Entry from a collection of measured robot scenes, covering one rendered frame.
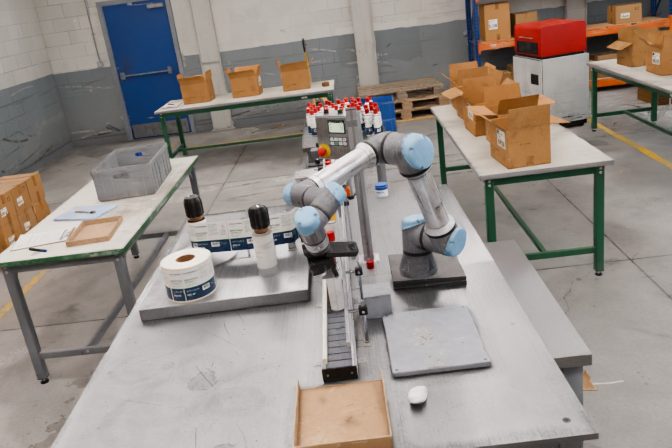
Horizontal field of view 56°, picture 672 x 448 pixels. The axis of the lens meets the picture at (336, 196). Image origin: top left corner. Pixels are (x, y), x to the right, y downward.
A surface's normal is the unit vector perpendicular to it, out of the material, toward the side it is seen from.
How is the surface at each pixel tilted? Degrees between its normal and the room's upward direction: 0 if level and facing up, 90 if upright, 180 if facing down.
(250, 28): 90
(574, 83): 90
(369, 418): 0
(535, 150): 89
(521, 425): 0
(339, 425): 0
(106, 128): 90
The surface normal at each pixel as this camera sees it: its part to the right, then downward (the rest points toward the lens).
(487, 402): -0.13, -0.94
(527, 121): 0.12, 0.47
